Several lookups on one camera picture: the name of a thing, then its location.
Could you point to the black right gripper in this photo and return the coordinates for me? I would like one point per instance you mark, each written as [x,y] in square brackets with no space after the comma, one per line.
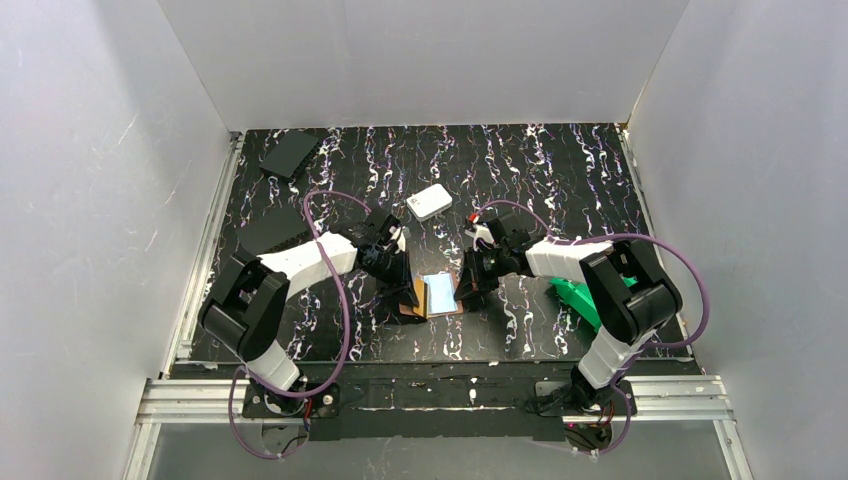
[477,270]

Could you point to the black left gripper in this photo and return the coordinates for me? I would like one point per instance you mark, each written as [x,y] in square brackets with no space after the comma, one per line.
[395,268]

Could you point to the gold credit card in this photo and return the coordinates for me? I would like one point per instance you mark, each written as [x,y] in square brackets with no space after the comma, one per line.
[421,291]

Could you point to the tan leather card holder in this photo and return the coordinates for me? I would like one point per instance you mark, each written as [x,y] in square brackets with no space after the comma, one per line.
[440,295]

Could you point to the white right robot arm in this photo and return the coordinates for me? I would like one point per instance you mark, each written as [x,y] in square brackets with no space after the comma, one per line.
[632,293]

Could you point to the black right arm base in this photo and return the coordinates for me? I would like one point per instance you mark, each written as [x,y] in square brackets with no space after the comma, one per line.
[559,399]

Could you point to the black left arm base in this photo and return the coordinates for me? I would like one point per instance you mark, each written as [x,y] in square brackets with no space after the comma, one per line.
[291,401]

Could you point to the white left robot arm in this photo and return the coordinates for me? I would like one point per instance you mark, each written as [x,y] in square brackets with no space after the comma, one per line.
[245,305]

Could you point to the flat black card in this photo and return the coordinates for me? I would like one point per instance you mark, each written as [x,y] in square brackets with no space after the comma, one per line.
[277,230]

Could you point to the white rectangular box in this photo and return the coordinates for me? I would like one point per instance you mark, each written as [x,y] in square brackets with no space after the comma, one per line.
[429,202]

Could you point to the green plastic bin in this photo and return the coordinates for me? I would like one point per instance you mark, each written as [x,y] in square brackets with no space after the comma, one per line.
[577,296]

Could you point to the black rectangular box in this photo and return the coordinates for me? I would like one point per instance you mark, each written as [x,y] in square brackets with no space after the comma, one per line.
[288,158]

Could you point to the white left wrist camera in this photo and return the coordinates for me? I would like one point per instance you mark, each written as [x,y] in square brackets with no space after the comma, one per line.
[397,241]

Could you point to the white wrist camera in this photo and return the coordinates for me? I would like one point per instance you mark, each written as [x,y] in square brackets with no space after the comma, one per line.
[397,241]
[478,232]

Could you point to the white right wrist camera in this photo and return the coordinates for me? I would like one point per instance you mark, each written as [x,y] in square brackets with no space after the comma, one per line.
[478,232]

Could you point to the aluminium frame rail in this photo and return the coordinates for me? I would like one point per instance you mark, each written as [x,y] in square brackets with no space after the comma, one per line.
[426,406]

